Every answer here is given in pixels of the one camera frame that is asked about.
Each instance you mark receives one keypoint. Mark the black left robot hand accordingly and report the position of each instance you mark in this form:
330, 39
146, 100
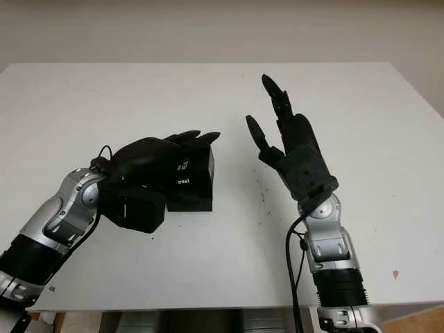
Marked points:
149, 156

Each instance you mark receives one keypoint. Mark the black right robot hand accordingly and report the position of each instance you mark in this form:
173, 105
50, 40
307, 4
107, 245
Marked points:
295, 135

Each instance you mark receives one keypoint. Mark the black box lid intel print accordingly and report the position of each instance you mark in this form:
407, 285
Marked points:
194, 170

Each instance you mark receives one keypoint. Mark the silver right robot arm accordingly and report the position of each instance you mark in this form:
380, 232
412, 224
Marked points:
329, 249

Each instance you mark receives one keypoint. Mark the dark grey robot torso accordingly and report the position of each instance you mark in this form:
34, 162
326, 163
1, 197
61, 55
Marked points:
194, 322

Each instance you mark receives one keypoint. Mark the white table leg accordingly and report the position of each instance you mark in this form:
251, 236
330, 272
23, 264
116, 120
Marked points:
314, 319

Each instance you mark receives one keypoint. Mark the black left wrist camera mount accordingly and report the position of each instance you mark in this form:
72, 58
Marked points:
135, 208

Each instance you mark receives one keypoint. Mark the black camera box base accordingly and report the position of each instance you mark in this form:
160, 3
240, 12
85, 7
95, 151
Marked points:
194, 203

